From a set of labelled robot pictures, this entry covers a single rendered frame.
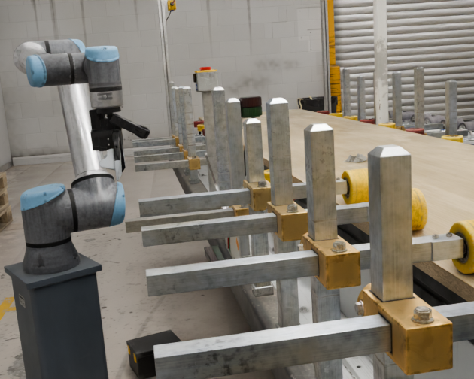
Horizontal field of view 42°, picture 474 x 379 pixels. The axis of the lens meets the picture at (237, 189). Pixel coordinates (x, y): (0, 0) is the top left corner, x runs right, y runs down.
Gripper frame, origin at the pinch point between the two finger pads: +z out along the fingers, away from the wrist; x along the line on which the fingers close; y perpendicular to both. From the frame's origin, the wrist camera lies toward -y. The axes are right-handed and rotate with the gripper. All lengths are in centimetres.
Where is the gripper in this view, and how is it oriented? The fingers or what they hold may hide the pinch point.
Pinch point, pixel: (122, 177)
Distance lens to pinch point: 182.4
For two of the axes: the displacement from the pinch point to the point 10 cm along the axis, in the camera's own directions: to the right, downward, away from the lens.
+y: -9.9, 0.9, -0.8
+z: 0.7, 9.8, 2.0
